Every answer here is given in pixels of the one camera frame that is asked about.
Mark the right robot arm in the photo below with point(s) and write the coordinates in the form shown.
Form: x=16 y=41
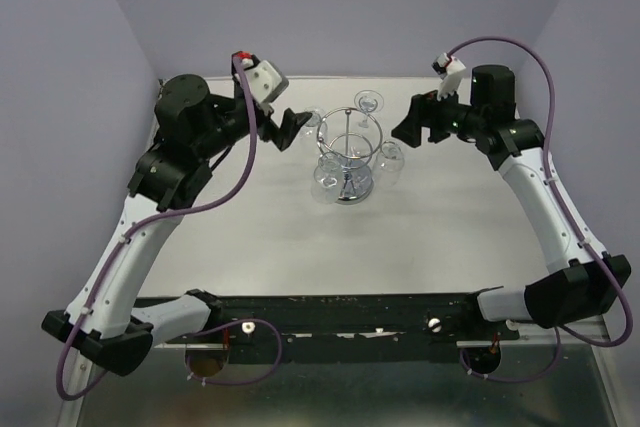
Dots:
x=582 y=274

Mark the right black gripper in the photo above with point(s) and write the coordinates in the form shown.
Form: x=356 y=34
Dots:
x=424 y=111

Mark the back left wine glass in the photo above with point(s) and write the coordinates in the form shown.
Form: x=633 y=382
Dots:
x=315 y=126

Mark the chrome wine glass rack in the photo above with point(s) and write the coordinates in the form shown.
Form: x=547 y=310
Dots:
x=354 y=136

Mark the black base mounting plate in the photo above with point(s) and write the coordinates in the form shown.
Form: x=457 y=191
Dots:
x=331 y=329

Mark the clear wine glass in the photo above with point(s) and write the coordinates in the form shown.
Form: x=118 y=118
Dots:
x=327 y=179

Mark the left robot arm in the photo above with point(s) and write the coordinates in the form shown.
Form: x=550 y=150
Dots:
x=103 y=322

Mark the right hanging wine glass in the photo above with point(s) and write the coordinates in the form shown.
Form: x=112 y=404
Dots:
x=388 y=165

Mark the aluminium rail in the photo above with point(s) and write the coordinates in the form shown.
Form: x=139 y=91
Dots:
x=527 y=339

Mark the back upright wine glass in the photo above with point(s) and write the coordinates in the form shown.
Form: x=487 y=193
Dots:
x=368 y=102

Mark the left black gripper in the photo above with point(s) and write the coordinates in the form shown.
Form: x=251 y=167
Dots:
x=285 y=133

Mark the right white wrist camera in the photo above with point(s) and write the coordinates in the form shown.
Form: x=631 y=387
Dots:
x=451 y=72

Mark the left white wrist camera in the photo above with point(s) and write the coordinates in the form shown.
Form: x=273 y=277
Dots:
x=265 y=79

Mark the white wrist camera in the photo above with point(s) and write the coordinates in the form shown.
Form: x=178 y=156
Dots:
x=265 y=79
x=451 y=72

